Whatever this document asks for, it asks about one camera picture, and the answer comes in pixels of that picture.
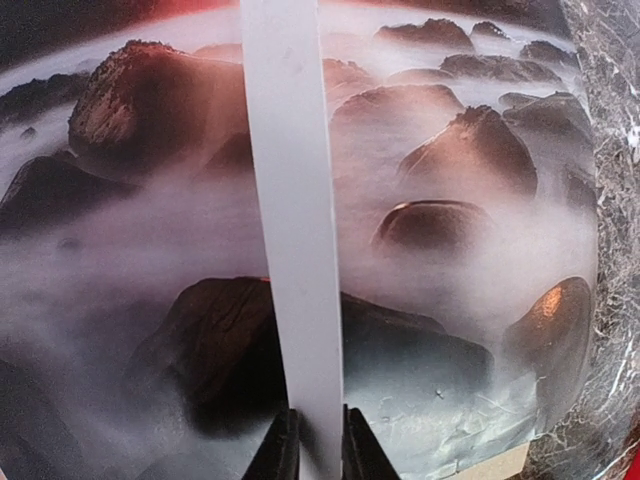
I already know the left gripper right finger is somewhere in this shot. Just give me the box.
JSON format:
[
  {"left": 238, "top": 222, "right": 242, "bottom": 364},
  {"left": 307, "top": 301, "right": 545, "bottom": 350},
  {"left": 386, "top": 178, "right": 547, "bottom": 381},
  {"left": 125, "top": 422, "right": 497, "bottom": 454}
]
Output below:
[{"left": 342, "top": 405, "right": 398, "bottom": 480}]

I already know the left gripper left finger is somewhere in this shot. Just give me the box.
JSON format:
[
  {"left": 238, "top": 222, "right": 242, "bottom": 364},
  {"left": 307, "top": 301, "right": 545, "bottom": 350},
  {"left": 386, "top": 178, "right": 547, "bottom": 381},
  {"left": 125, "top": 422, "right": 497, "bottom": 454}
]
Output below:
[{"left": 244, "top": 409, "right": 300, "bottom": 480}]

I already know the landscape photo print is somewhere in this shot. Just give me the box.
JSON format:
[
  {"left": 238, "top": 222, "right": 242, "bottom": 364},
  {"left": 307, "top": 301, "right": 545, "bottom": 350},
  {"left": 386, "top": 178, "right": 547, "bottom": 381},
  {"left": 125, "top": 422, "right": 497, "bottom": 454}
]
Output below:
[{"left": 1, "top": 1, "right": 597, "bottom": 479}]

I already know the white photo mat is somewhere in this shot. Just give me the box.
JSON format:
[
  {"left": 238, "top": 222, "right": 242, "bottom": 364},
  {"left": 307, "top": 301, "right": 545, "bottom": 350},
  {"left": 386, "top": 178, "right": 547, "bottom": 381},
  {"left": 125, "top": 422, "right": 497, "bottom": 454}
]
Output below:
[{"left": 240, "top": 1, "right": 343, "bottom": 479}]

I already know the brown cardboard backing board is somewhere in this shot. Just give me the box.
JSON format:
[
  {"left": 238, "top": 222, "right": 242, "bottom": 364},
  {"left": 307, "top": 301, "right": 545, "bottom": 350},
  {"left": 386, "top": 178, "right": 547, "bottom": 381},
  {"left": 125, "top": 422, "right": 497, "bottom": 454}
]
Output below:
[{"left": 455, "top": 442, "right": 530, "bottom": 480}]

